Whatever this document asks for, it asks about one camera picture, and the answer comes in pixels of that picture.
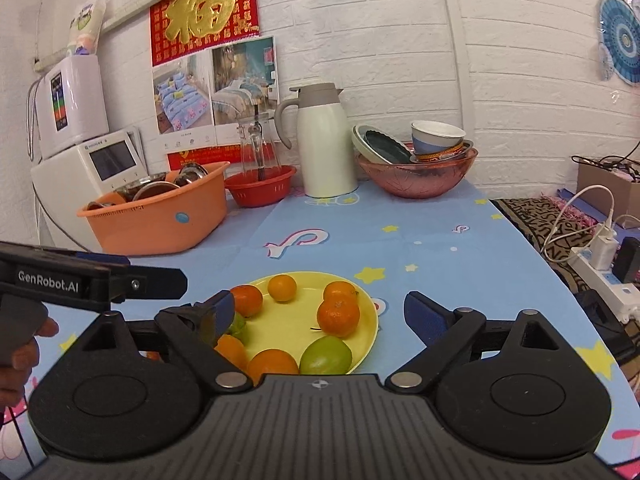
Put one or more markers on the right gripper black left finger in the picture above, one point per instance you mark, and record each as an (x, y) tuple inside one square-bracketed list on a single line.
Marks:
[(126, 389)]

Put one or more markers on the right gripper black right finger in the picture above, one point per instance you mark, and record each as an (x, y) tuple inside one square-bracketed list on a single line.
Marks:
[(513, 389)]

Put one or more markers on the large orange front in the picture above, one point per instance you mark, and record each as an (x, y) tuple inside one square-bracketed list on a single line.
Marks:
[(271, 361)]

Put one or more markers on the large orange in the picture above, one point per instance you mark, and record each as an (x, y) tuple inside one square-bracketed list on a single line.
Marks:
[(271, 361), (338, 317)]

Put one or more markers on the yellow-orange citrus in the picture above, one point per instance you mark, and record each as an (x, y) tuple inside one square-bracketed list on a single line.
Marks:
[(282, 288)]

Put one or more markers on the person's left hand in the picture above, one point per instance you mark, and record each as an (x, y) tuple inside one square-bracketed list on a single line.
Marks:
[(13, 378)]

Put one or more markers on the white appliance with screen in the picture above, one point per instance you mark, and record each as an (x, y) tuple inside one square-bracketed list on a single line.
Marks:
[(68, 181)]

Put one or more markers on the green fruit at rim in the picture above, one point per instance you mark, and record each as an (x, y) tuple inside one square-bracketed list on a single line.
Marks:
[(237, 327)]

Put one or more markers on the white power strip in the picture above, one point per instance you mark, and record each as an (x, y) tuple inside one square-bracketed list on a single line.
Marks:
[(623, 299)]

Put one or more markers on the orange plastic basket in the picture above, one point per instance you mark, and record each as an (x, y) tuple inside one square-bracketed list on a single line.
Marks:
[(171, 222)]

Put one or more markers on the small orange on plate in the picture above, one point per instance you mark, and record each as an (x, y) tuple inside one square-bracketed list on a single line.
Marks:
[(247, 300), (340, 290)]

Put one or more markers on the steel bowl in basket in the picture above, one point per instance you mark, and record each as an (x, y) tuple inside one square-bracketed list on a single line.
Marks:
[(146, 187)]

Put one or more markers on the light blue patterned tablecloth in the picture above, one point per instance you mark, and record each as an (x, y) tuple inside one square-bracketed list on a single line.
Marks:
[(454, 249)]

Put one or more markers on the white charger plug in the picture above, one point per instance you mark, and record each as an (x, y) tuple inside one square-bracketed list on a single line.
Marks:
[(603, 248)]

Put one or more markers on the leopard pattern cloth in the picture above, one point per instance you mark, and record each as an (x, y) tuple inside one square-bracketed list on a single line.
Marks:
[(535, 217)]

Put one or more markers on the yellow plate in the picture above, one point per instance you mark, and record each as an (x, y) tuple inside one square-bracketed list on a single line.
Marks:
[(293, 326)]

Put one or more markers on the white water purifier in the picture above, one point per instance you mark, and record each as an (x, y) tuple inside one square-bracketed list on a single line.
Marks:
[(70, 104)]

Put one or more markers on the green fruit on plate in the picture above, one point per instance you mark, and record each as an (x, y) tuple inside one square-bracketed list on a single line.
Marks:
[(327, 355)]

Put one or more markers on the cardboard box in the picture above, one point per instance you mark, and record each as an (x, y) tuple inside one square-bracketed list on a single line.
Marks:
[(625, 193)]

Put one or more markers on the pink glass bowl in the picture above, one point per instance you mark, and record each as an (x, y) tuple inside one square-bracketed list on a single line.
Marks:
[(419, 180)]

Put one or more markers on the red plastic basket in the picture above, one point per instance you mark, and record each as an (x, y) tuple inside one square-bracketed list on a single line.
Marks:
[(257, 188)]

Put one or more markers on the bedding advertisement poster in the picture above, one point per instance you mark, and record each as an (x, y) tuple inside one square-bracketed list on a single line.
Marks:
[(201, 98)]

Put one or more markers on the clear glass pitcher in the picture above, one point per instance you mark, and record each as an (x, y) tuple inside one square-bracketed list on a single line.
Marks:
[(258, 154)]

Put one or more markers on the blue white ceramic bowl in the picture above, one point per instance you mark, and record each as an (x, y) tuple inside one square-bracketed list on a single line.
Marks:
[(434, 137)]

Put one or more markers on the white green plate in bowl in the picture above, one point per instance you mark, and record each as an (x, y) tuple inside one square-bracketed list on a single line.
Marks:
[(378, 147)]

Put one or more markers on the white thermos jug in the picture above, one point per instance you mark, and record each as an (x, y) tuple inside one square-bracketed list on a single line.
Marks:
[(324, 140)]

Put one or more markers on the red gold fu banner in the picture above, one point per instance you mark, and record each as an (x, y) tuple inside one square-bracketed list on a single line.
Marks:
[(182, 27)]

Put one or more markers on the blue paper fan decoration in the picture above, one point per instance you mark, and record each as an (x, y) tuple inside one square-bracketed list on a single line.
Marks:
[(618, 48)]

